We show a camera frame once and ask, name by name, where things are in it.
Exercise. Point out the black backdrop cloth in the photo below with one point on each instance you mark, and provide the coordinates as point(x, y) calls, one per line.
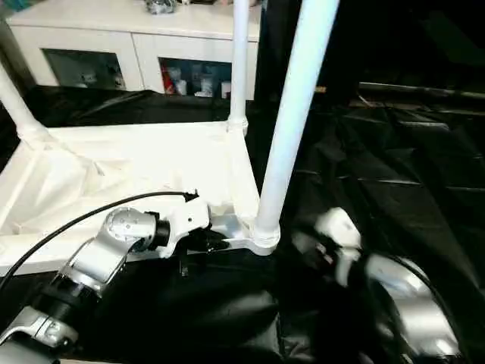
point(417, 38)

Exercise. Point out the black work mat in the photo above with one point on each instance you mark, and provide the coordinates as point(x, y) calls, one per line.
point(379, 208)

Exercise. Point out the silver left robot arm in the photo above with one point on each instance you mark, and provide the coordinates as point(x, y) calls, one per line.
point(125, 223)

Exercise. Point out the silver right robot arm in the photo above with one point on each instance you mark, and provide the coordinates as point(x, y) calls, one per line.
point(409, 295)

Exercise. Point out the white plastic table top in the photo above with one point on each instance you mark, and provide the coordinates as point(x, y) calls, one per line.
point(113, 159)

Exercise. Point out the grey patterned ornament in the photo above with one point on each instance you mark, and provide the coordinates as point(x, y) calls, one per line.
point(162, 6)

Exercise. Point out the white glass-door cabinet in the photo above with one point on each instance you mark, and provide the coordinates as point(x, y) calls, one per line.
point(140, 38)

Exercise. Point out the white plastic table leg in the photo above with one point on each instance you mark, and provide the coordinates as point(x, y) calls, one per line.
point(295, 95)
point(19, 110)
point(239, 57)

